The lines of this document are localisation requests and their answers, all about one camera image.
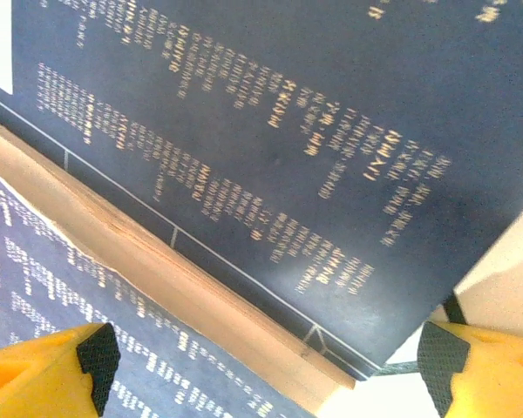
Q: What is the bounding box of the dark blue text box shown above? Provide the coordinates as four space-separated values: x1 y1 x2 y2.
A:
0 0 523 391

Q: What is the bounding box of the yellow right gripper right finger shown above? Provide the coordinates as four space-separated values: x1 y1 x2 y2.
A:
417 320 523 418

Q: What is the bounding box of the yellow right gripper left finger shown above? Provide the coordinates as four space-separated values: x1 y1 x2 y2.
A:
0 321 122 418

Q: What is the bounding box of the navy book with gold text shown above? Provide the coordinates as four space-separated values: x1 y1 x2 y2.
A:
0 164 317 418

